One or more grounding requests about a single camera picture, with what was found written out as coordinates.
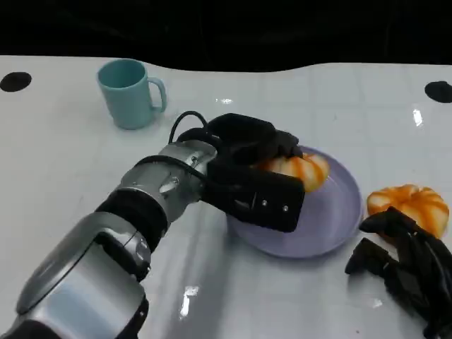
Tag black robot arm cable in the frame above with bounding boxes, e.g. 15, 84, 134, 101
136, 111, 222, 181

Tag pale green mug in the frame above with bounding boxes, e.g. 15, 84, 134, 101
97, 59, 167, 131

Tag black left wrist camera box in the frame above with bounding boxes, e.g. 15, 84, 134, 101
203, 158, 307, 234

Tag lilac plate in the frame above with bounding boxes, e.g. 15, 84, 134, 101
225, 145, 364, 259

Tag orange and white toy bread roll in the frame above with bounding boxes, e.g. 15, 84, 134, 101
254, 153, 331, 194
366, 183, 450, 239

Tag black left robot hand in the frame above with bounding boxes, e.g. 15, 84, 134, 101
204, 112, 304, 167

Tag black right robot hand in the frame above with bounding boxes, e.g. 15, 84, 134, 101
345, 206, 452, 339

